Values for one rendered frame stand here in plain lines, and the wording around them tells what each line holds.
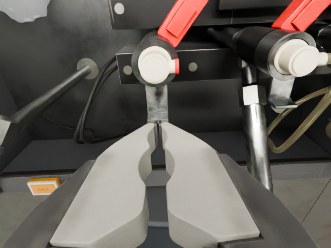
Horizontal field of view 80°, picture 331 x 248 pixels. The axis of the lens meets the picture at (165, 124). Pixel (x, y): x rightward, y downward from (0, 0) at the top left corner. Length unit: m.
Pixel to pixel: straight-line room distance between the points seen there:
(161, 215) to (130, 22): 0.63
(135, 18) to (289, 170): 0.36
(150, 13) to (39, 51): 0.27
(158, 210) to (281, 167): 0.47
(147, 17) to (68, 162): 0.31
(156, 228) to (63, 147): 0.43
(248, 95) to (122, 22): 0.15
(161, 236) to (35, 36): 0.64
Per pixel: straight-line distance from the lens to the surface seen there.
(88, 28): 0.41
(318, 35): 0.25
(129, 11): 0.24
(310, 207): 2.44
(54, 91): 0.29
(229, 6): 0.24
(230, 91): 0.44
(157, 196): 0.80
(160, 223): 0.75
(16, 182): 0.47
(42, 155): 0.49
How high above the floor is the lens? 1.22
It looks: 61 degrees down
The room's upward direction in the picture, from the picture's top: 178 degrees clockwise
